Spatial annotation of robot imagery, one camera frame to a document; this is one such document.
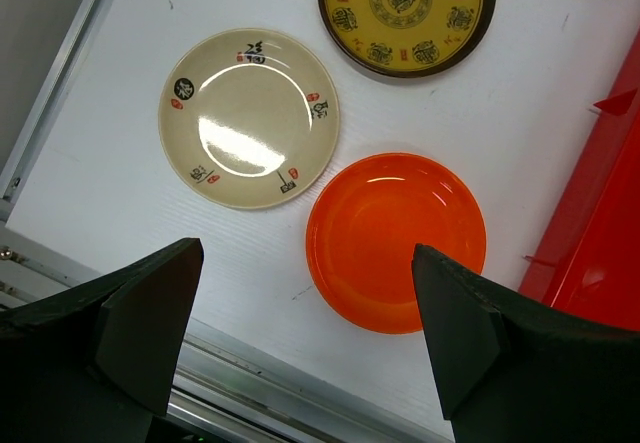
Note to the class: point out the red plastic bin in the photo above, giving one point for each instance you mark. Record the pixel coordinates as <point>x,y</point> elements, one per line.
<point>587,262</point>

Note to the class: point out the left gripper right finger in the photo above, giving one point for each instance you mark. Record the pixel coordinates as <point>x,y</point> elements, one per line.
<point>510,369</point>

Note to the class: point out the yellow patterned plate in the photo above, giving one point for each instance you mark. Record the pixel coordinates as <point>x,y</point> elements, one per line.
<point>407,38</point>

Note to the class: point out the beige plate with characters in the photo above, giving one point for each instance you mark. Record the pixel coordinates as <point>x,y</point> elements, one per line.
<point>249,118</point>

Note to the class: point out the orange plate left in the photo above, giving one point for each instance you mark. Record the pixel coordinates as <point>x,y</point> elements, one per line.
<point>363,229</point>

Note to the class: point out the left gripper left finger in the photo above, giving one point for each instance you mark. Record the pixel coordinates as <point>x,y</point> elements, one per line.
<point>95,363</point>

